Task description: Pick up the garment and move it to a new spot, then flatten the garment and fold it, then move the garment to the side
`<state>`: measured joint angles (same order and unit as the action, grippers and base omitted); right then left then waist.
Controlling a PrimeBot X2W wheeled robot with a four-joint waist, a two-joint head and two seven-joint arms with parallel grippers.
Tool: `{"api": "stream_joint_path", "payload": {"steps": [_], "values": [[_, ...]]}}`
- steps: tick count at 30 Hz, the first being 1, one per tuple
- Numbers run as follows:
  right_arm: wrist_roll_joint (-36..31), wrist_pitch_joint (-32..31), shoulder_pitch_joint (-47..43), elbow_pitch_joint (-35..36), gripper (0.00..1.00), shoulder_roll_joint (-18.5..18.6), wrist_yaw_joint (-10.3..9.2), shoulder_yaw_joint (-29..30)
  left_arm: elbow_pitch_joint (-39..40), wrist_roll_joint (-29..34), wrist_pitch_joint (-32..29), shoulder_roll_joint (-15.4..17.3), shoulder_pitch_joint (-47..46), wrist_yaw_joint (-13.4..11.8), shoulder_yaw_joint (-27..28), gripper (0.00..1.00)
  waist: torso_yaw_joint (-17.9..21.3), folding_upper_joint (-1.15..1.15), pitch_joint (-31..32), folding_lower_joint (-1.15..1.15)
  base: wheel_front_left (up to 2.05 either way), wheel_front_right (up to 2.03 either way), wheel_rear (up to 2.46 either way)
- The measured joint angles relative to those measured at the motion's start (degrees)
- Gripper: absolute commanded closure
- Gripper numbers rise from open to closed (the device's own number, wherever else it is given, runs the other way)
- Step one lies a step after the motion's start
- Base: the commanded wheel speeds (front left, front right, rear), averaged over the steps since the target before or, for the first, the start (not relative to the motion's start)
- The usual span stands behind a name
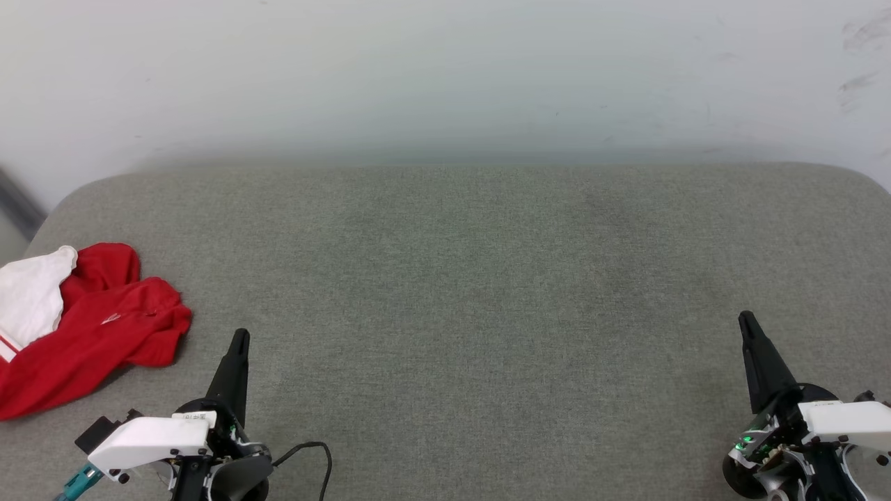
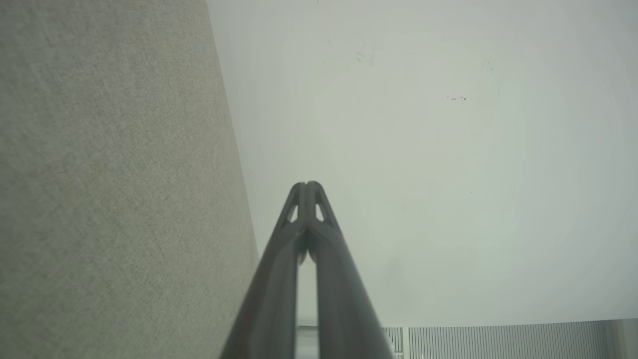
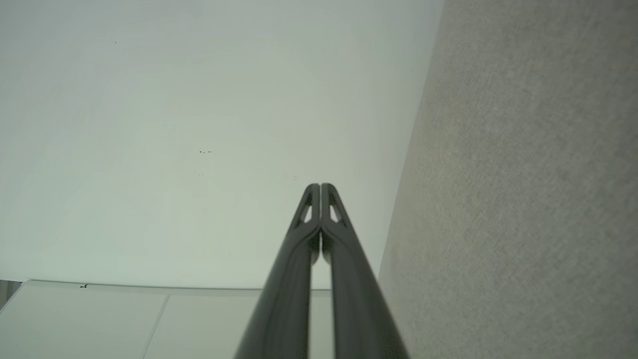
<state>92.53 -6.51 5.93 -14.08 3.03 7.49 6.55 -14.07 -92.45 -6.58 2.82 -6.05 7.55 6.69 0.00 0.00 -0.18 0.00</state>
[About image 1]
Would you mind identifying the teal cable connector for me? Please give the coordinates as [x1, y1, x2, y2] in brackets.
[54, 463, 104, 501]

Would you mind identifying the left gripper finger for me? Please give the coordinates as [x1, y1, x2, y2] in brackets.
[206, 328, 251, 427]

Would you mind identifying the thin black cable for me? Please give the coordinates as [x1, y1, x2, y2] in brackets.
[270, 441, 333, 501]

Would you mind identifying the red white basketball jersey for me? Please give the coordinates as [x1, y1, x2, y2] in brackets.
[0, 242, 194, 422]

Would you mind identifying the dark grey baseboard strip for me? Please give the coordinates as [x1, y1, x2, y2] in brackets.
[0, 166, 47, 241]

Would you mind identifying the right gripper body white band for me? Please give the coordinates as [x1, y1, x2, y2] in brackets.
[727, 383, 891, 501]

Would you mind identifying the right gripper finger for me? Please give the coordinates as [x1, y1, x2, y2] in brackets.
[738, 310, 801, 417]

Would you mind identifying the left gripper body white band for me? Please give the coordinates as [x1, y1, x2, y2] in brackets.
[86, 397, 274, 501]

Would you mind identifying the grey fabric sofa seat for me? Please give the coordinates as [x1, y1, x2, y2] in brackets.
[0, 161, 891, 501]

